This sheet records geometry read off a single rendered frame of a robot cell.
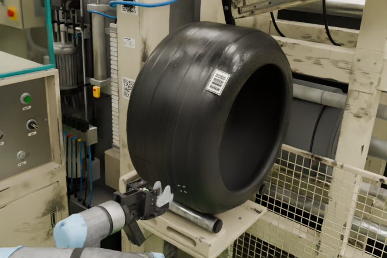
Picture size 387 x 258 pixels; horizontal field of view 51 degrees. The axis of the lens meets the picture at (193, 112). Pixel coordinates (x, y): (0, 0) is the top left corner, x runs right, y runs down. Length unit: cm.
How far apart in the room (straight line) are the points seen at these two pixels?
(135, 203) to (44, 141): 64
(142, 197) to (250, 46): 49
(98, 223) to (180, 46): 50
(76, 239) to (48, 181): 70
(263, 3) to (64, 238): 101
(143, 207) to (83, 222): 18
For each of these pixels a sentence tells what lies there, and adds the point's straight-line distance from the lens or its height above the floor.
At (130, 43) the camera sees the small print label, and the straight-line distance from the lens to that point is 136.
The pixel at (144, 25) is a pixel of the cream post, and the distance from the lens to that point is 131.
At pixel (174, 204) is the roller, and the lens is 132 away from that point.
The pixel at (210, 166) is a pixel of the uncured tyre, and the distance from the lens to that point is 106.
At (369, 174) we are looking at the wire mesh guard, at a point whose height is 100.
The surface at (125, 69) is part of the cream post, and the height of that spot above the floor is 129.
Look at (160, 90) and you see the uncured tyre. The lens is 106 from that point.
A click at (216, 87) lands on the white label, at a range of 100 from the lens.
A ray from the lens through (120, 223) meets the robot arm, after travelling 99.
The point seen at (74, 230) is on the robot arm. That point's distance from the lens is 92.
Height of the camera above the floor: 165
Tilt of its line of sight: 21 degrees down
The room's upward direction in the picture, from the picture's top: 3 degrees clockwise
